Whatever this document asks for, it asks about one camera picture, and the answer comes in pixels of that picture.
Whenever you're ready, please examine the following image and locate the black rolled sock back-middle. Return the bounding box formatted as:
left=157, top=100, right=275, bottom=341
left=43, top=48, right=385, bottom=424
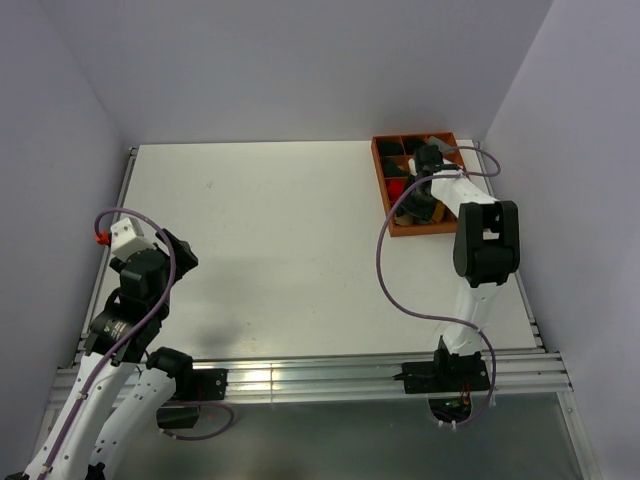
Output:
left=402, top=136, right=426, bottom=155

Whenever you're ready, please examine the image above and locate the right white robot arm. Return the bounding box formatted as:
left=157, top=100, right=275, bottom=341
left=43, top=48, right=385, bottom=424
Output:
left=394, top=144, right=520, bottom=356

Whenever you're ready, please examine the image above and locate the black rolled sock back-left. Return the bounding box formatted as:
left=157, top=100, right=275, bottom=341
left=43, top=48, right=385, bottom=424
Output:
left=376, top=139, right=404, bottom=157

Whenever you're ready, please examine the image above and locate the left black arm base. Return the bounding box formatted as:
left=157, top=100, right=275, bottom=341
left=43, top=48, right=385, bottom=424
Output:
left=156, top=368, right=228, bottom=431

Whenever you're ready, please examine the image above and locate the orange compartment organizer box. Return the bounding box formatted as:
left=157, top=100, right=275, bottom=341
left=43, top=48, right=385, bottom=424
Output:
left=371, top=131, right=457, bottom=237

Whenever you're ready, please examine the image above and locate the black rolled sock middle-left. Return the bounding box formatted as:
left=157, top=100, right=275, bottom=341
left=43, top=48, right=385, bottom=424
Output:
left=381, top=157, right=409, bottom=178

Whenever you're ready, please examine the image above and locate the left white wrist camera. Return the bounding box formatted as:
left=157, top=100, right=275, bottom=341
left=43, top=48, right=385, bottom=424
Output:
left=95, top=217, right=154, bottom=262

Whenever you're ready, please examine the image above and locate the red rolled sock left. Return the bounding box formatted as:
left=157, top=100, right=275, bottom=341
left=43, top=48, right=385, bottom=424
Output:
left=386, top=179, right=405, bottom=202

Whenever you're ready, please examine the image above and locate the grey rolled sock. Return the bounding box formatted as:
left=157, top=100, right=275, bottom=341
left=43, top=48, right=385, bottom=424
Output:
left=428, top=136, right=452, bottom=152

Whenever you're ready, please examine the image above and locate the aluminium frame rail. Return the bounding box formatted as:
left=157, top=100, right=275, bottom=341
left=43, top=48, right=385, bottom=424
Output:
left=47, top=352, right=574, bottom=409

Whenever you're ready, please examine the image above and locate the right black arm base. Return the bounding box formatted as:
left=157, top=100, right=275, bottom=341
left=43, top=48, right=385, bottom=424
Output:
left=393, top=351, right=490, bottom=424

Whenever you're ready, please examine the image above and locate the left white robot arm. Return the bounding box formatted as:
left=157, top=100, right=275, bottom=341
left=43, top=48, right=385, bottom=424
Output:
left=15, top=218, right=198, bottom=479

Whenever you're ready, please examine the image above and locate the mustard yellow striped sock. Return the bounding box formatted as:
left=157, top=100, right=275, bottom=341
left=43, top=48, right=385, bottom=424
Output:
left=431, top=202, right=446, bottom=223

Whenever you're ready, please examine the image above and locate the brown sock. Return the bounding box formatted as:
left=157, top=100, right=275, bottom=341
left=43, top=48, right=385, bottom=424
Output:
left=394, top=213, right=413, bottom=226

